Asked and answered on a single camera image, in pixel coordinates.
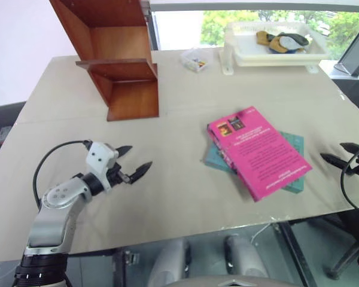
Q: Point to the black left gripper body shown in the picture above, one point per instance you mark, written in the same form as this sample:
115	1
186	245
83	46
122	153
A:
116	175

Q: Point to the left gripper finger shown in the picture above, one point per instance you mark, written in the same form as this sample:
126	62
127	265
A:
141	171
124	150

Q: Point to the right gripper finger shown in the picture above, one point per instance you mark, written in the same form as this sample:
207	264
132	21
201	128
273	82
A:
335	161
350	147

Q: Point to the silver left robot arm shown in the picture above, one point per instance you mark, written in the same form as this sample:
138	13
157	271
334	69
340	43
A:
49	218

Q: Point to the teal book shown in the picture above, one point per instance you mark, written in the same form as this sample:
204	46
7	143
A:
294	143

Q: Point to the pink book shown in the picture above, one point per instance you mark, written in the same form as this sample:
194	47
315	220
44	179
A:
263	152

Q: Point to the brown wooden bookshelf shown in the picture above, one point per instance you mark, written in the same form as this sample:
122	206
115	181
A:
119	45

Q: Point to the black office chair base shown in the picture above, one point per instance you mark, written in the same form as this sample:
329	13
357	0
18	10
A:
347	251

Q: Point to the black tilted monitor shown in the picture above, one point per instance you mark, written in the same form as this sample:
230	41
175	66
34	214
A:
354	56

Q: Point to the grey rounded robot leg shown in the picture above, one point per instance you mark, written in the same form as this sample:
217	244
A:
167	263
246	257

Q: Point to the white plastic tray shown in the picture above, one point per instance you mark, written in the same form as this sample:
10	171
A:
311	55

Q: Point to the small clear plastic box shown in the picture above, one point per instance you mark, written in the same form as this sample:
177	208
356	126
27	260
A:
194	61

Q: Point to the yellow and dark sock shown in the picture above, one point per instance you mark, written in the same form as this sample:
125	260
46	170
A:
296	39

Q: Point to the yellow and white sock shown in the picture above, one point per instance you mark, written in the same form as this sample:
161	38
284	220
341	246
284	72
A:
282	46

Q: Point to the grey robot torso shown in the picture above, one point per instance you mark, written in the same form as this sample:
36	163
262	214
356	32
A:
227	282

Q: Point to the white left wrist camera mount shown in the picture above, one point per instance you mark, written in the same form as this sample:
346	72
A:
100	155

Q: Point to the black table frame bar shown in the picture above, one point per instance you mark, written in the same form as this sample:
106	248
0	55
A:
296	254

